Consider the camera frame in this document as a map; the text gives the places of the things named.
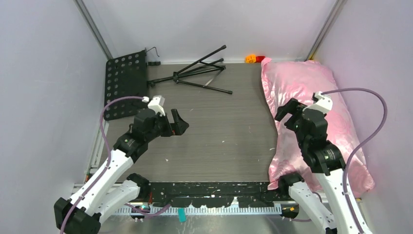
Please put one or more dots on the aluminium slotted rail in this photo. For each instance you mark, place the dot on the aluminium slotted rail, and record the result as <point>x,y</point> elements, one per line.
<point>275,209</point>

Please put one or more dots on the red toy block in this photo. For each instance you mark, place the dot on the red toy block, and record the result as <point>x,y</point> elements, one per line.
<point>259,59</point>

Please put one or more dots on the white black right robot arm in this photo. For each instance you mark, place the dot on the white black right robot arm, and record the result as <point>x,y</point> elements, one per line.
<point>327,164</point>

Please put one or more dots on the orange toy block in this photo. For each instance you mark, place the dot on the orange toy block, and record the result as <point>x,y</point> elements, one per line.
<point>250,58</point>

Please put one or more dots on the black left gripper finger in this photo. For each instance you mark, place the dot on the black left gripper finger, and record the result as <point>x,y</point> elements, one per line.
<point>178,121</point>
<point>179,127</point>

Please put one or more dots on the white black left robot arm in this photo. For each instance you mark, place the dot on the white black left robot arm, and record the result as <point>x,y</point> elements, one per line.
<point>87,209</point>

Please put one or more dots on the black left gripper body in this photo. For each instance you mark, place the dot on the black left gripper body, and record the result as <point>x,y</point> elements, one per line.
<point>164,127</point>

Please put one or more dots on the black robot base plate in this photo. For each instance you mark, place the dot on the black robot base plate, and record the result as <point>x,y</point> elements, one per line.
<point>211,194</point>

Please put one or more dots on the black perforated music stand tray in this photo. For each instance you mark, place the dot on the black perforated music stand tray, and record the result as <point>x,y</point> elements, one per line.
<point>125,76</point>

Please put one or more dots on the teal tape piece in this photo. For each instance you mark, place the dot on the teal tape piece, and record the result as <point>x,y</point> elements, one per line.
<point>182,215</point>

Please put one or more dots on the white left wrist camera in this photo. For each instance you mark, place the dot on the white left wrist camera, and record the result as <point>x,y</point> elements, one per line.
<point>156,104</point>

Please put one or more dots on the black folded tripod stand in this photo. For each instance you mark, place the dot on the black folded tripod stand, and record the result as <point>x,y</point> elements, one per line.
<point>198,67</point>

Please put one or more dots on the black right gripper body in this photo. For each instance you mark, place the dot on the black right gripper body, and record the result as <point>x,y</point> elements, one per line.
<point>296,116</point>

